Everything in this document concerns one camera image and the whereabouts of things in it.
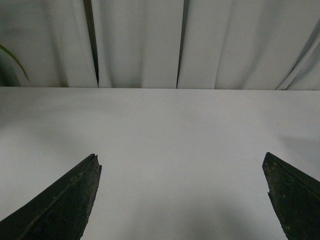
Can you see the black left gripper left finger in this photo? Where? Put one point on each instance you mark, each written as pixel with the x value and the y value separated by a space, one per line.
pixel 61 211

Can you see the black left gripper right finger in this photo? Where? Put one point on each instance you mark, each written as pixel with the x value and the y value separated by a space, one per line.
pixel 295 198

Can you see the green plant leaf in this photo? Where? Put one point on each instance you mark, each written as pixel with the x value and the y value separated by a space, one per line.
pixel 12 56

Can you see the white curtain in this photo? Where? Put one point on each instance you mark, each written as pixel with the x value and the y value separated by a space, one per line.
pixel 171 44

